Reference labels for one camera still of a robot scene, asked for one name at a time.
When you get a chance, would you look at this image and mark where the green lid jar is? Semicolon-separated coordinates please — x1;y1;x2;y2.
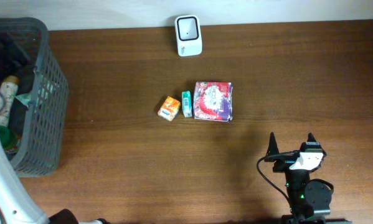
0;126;21;154

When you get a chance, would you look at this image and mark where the white floral tube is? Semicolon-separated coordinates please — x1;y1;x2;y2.
0;75;20;127

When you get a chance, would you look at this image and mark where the red purple tissue pack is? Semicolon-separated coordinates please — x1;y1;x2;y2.
192;82;233;122

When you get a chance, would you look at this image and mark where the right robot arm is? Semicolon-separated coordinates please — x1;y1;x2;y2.
257;133;350;224

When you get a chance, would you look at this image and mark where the white barcode scanner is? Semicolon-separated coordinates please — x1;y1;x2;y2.
174;15;202;57

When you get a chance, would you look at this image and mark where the grey plastic mesh basket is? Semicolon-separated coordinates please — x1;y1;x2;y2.
0;17;69;177

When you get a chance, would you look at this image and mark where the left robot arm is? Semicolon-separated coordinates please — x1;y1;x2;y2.
0;142;78;223

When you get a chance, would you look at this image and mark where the small teal gum box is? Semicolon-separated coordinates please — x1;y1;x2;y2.
182;91;192;118

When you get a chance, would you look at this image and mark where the orange small tissue pack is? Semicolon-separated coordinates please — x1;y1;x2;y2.
158;96;181;121

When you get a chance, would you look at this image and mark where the teal wet wipes pack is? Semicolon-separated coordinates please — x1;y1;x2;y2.
14;82;55;108

